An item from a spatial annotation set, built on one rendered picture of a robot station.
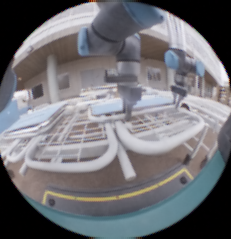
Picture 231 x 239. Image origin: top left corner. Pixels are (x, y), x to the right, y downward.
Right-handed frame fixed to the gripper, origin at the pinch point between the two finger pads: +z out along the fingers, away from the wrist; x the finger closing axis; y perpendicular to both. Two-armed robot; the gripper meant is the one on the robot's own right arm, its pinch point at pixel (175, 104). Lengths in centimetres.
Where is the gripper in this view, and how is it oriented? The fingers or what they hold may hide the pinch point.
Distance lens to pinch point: 65.9
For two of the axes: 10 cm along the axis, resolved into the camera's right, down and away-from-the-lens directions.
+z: 0.2, 8.3, 5.6
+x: 3.2, 5.2, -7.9
